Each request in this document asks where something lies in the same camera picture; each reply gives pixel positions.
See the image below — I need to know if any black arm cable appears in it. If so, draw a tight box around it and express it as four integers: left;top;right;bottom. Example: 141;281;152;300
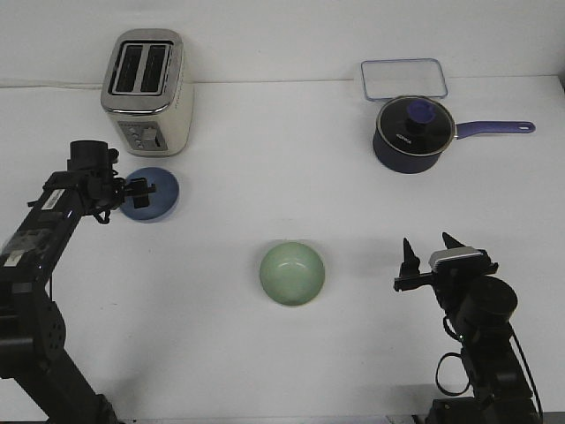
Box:
434;317;544;416

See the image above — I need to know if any blue bowl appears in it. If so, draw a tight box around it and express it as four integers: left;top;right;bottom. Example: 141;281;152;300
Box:
120;167;179;223

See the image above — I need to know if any silver two-slot toaster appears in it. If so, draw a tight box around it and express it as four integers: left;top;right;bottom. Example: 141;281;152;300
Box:
101;28;194;157

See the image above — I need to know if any dark blue saucepan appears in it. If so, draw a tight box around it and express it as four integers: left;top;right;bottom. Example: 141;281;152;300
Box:
373;121;536;174

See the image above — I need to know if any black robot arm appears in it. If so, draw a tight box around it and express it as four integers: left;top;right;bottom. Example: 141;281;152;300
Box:
1;170;156;423
394;233;544;423

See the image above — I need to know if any clear plastic container lid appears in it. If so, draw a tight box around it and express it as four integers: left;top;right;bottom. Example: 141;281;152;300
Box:
360;58;448;102

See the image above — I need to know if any glass pot lid blue knob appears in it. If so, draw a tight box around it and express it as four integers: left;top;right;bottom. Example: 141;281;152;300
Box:
376;95;456;156

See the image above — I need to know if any white toaster power cord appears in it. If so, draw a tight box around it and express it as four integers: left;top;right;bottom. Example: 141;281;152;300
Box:
0;78;107;91

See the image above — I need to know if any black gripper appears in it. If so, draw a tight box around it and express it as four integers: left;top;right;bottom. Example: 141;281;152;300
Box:
393;231;499;292
87;177;156;212

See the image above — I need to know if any green bowl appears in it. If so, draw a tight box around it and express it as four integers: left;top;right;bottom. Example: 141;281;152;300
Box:
259;241;326;307

